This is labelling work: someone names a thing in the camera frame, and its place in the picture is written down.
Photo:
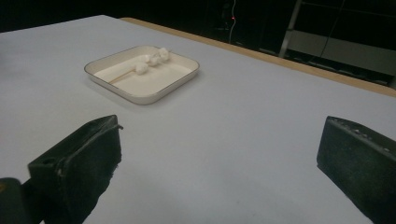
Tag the white marshmallow piece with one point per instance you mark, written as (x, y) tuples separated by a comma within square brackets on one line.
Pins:
[(153, 60), (141, 68), (164, 53)]

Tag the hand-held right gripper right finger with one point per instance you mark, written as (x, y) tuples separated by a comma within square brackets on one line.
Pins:
[(361, 165)]

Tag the square cream tray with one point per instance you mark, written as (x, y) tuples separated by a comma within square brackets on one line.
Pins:
[(149, 85)]

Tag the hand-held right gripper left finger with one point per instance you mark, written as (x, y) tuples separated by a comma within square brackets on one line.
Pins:
[(84, 168)]

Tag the pale blue table sheet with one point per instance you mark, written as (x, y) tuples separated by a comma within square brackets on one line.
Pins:
[(218, 130)]

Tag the white metal stand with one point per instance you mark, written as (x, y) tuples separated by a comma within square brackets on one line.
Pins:
[(342, 46)]

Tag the thin wooden skewer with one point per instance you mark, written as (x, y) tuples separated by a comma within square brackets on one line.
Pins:
[(120, 77)]

